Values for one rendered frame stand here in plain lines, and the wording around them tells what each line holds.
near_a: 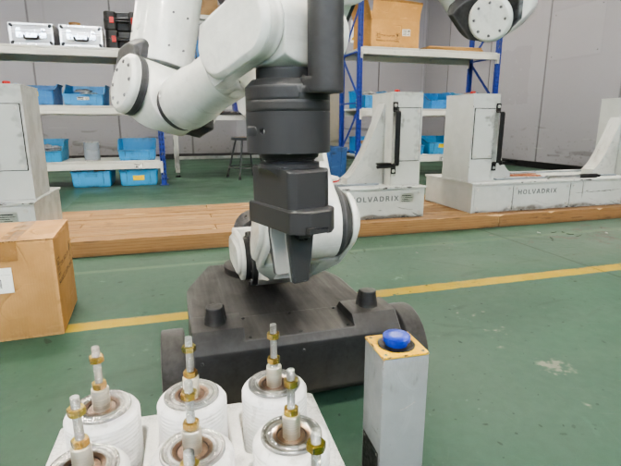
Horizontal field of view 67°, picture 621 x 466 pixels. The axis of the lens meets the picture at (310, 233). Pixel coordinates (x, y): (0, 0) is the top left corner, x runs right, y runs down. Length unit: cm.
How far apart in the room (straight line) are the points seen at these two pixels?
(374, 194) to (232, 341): 185
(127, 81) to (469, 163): 260
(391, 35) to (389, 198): 328
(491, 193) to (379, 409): 251
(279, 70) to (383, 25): 529
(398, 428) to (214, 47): 55
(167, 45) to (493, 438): 94
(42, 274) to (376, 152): 195
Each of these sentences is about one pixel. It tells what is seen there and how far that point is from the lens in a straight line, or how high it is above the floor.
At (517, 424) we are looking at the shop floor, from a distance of 116.
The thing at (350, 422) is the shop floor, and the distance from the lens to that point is 108.
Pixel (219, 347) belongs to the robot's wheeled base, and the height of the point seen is 18.
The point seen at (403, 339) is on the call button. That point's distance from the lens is 68.
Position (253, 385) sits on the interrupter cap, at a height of 25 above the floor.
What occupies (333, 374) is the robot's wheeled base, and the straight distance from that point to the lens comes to 107.
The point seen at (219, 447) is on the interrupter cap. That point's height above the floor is 25.
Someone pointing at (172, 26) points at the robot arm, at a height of 75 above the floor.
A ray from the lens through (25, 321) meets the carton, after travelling 163.
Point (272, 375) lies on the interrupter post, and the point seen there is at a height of 27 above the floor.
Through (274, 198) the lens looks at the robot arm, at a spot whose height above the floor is 55.
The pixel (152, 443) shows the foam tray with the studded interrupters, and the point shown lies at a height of 18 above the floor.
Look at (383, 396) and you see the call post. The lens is 69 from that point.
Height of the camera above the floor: 63
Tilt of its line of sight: 13 degrees down
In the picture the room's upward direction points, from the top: straight up
